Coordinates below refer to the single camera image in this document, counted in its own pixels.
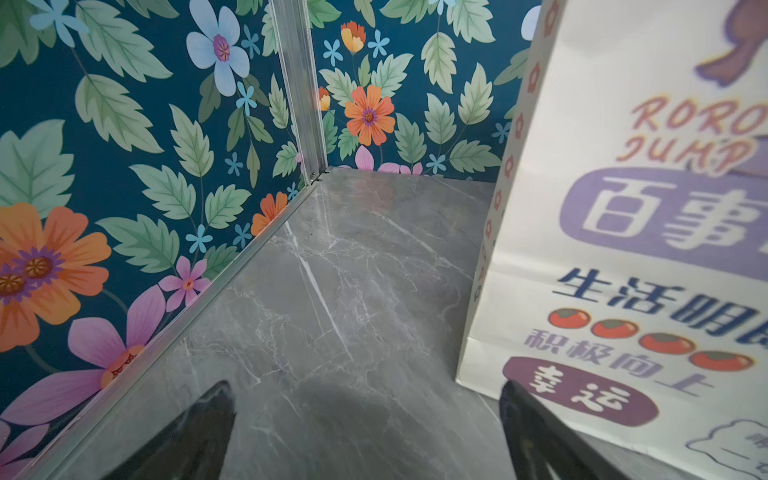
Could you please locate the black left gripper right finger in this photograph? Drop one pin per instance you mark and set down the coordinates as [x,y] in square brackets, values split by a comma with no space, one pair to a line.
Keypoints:
[541,446]

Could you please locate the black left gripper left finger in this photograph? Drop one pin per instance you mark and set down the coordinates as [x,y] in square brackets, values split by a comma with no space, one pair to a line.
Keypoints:
[192,446]

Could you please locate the white printed paper bag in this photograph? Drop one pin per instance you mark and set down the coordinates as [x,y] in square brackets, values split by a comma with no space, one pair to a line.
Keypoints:
[622,279]

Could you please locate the aluminium frame corner post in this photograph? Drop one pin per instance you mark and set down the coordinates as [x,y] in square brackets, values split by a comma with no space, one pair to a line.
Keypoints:
[295,50]

